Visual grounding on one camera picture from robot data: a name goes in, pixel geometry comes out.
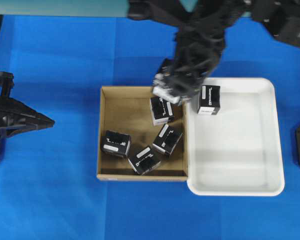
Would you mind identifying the brown cardboard box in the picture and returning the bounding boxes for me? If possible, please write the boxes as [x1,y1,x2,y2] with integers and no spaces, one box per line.
[96,86,188,182]

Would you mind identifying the blue table cloth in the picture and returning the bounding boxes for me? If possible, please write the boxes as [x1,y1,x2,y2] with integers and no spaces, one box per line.
[0,15,300,240]

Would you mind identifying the black white box lower front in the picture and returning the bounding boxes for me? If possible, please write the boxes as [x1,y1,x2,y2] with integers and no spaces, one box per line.
[127,145,161,176]

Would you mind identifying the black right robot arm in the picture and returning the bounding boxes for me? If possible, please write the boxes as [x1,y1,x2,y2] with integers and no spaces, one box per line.
[127,0,251,104]

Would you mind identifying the black white box in tray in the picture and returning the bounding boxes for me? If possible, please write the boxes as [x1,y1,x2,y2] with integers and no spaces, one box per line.
[197,85,221,116]

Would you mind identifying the black white box lower left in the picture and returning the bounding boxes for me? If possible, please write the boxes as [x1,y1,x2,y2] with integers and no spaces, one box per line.
[100,130,131,158]

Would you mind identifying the white plastic tray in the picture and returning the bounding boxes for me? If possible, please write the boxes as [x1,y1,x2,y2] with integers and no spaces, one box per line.
[183,77,285,197]

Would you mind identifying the black white box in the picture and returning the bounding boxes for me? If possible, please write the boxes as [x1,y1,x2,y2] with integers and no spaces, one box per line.
[127,145,161,176]
[152,124,183,157]
[152,58,182,106]
[100,130,131,158]
[197,85,221,116]
[149,96,175,126]

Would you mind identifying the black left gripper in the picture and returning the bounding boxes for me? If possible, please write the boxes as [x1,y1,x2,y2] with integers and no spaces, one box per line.
[0,96,55,138]

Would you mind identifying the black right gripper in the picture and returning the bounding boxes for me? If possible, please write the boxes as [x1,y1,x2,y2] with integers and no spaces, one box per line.
[168,47,222,101]

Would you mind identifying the black white box upper middle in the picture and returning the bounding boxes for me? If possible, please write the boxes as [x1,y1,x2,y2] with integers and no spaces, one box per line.
[149,96,175,126]

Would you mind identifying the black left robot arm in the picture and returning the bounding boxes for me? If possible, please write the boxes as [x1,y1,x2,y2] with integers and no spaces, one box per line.
[0,71,55,143]

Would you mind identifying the black white box right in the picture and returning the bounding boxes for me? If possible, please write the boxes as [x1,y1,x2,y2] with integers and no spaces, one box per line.
[152,124,183,157]

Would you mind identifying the black white box top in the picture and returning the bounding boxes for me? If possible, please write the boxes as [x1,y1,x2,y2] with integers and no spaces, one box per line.
[152,58,182,106]

